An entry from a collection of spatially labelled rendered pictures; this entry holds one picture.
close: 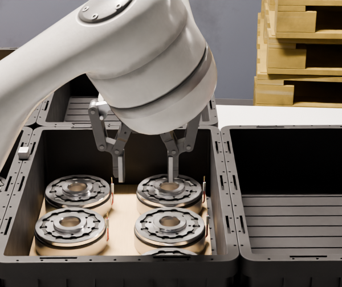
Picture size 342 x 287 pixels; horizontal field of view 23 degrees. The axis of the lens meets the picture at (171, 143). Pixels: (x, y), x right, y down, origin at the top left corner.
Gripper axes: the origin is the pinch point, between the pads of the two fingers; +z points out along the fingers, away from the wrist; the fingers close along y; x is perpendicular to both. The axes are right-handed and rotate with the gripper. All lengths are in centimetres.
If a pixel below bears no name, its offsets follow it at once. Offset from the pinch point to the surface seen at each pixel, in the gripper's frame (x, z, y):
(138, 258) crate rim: -8.5, 7.6, -0.6
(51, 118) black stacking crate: 38.9, 10.4, -17.9
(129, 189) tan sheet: 27.3, 17.9, -3.8
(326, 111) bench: 91, 31, 40
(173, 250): 4.0, 14.5, 3.5
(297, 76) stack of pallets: 164, 50, 43
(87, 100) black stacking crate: 66, 18, -15
